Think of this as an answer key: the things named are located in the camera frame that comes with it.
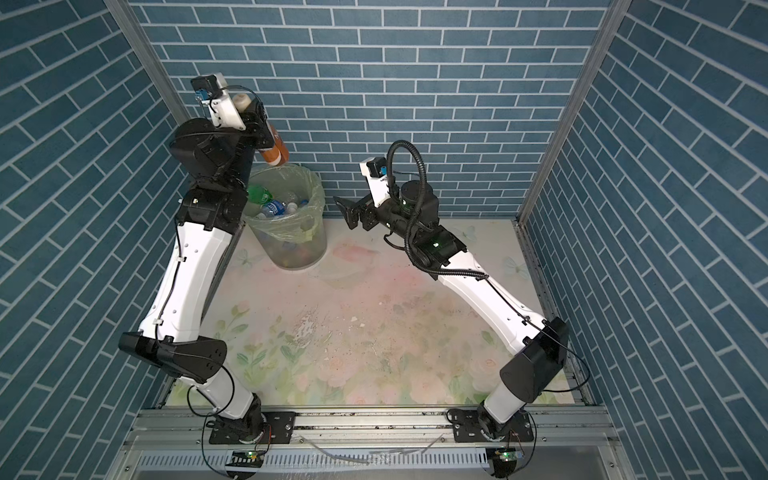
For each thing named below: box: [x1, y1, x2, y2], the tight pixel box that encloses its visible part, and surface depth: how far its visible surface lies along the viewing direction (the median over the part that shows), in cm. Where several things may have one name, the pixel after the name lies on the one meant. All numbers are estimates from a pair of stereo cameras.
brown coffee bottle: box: [260, 125, 289, 166], surface depth 68 cm
